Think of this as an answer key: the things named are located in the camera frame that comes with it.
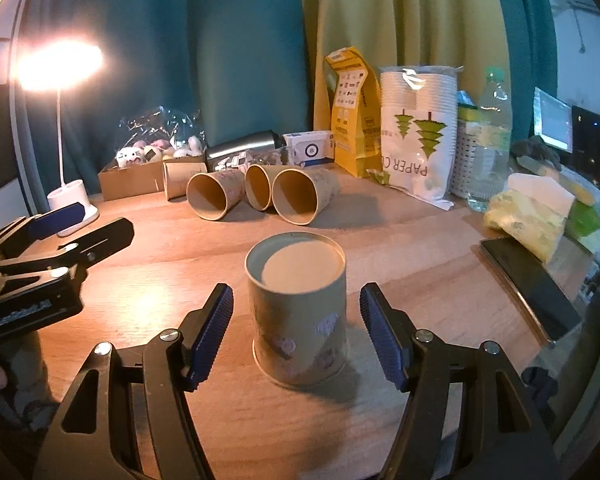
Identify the green tissue pack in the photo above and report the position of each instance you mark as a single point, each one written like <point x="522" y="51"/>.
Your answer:
<point x="587" y="217"/>

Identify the cardboard box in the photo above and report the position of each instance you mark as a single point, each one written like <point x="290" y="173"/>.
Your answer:
<point x="130" y="182"/>

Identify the yellow tissue pack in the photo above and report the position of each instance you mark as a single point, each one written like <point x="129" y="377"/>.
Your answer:
<point x="527" y="215"/>

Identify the white desk lamp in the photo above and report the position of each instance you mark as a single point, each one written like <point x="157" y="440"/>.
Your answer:
<point x="72" y="200"/>

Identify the printed brown paper cup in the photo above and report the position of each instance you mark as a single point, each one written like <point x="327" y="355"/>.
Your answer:
<point x="300" y="325"/>

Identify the pack of white paper cups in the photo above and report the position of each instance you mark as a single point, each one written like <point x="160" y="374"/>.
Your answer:
<point x="420" y="140"/>

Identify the black device with red lights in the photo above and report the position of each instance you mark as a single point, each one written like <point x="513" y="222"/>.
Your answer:
<point x="597" y="150"/>

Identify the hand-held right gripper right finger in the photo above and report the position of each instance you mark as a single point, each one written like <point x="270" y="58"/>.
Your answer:
<point x="382" y="340"/>

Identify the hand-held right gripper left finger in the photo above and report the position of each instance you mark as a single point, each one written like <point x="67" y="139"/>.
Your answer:
<point x="211" y="337"/>

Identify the small white box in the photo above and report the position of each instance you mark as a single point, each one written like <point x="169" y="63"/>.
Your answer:
<point x="310" y="149"/>

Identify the teal curtain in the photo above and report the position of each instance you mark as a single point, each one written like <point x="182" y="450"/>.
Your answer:
<point x="180" y="50"/>

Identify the clear bag of plush toys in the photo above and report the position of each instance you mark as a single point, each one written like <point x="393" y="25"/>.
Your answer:
<point x="155" y="132"/>

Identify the black smartphone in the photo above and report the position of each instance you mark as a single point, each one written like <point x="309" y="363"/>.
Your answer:
<point x="535" y="287"/>

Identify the yellow curtain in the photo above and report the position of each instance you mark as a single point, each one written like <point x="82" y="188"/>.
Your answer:
<point x="395" y="10"/>

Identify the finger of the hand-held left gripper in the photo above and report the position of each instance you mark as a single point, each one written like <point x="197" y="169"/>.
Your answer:
<point x="55" y="220"/>
<point x="100" y="240"/>

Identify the clear plastic water bottle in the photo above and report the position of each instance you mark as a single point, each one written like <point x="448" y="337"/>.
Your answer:
<point x="492" y="145"/>

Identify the yellow paper bag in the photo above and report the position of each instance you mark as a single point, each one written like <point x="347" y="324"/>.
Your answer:
<point x="352" y="115"/>

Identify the white perforated basket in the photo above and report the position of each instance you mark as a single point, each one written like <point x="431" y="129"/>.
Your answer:
<point x="467" y="160"/>

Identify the dark cloth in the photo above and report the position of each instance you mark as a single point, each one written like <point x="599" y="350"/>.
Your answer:
<point x="535" y="152"/>

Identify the small screen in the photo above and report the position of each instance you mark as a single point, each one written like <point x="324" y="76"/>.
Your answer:
<point x="552" y="120"/>

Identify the stainless steel flask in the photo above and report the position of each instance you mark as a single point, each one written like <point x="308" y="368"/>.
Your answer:
<point x="245" y="147"/>

